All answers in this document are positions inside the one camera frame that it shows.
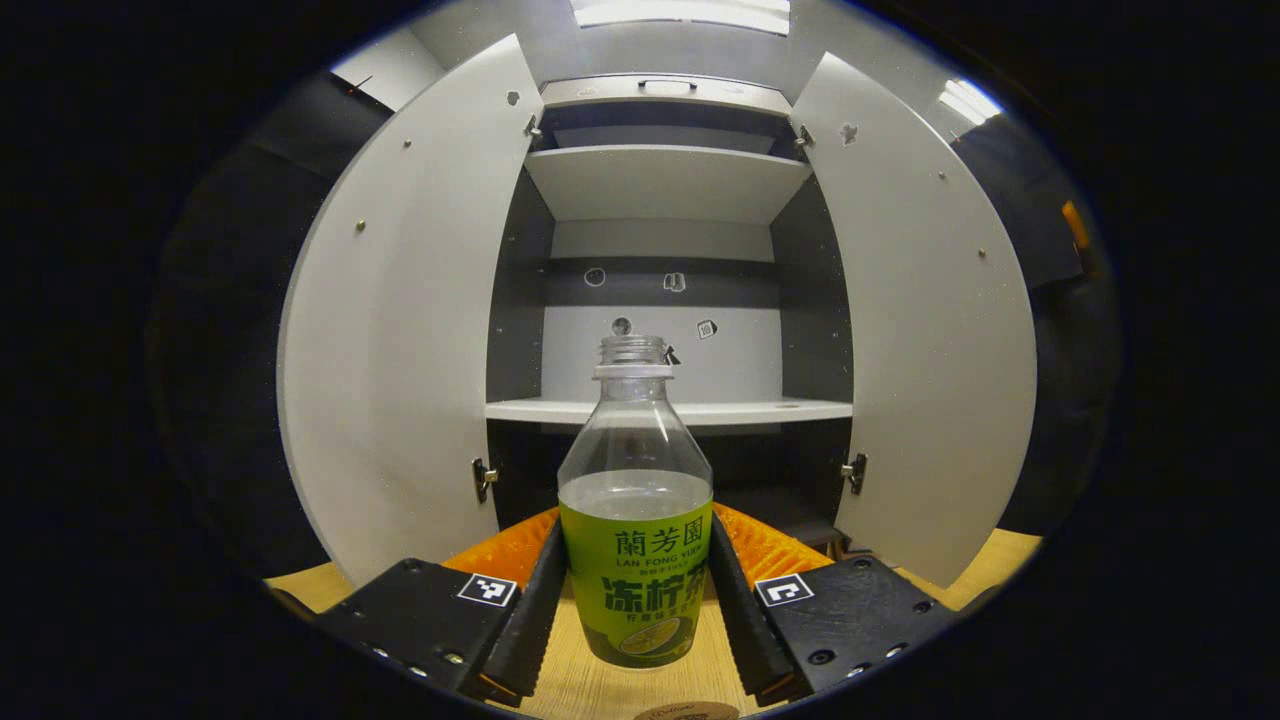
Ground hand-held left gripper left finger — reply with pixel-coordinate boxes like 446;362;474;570
313;506;571;709

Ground small ceiling light panel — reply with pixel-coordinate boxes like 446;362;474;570
938;78;1004;126

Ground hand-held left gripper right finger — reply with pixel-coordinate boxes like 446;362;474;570
706;500;963;709

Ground green label plastic bottle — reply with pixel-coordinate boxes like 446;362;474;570
556;334;715;669

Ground large ceiling light panel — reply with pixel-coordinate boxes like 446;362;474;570
570;0;791;36

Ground white cabinet door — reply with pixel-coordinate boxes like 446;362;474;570
788;52;1039;589
276;33;546;588

